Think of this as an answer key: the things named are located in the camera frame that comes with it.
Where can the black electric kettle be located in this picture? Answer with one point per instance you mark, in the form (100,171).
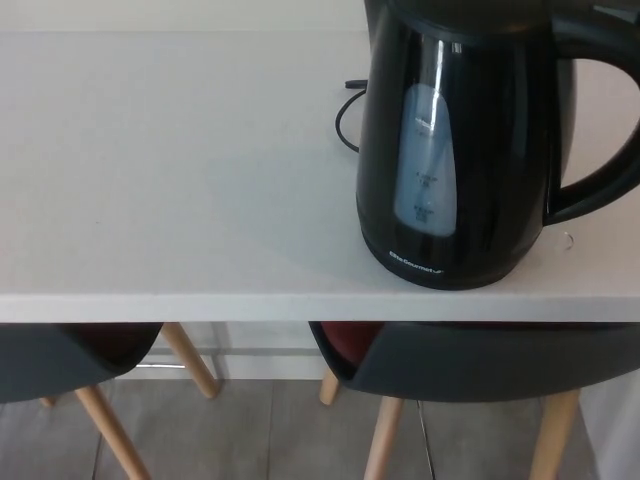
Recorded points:
(475,150)

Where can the grey chair with wooden legs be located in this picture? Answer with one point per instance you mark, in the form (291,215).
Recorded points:
(50,360)
(475,360)

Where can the chrome footrest bar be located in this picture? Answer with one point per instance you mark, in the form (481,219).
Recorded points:
(160,368)

